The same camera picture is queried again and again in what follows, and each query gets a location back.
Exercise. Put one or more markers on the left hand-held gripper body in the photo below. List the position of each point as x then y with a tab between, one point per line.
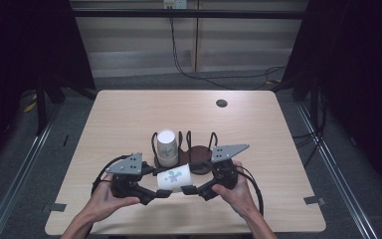
126	176

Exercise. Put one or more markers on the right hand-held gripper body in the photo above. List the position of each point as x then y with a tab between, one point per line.
227	166

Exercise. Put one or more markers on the floral print paper cup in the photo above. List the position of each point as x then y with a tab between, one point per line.
174	178

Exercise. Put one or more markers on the stack of white paper cups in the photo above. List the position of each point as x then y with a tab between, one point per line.
166	146

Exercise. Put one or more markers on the person's left hand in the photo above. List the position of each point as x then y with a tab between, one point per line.
111	202

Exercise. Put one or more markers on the person's right hand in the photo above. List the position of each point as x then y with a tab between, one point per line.
237	195

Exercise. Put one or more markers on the dark round table grommet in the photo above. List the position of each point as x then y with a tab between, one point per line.
222	103

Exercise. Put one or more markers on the small black floor tape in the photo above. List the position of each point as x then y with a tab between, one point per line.
66	140

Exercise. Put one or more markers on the grey tape strip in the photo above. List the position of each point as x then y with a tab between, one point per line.
314	200
54	207

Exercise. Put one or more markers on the black metal stand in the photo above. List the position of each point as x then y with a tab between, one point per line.
40	106

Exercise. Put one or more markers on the yellow floor tape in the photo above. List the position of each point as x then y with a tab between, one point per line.
30	107

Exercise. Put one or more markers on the black horizontal metal bar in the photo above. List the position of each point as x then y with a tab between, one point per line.
245	14

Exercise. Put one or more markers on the black curtain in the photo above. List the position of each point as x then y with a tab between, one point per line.
20	43
361	66

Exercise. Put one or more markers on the aluminium floor rail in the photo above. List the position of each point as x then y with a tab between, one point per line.
335	172
23	169

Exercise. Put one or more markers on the white wall socket box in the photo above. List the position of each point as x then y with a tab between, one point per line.
175	3

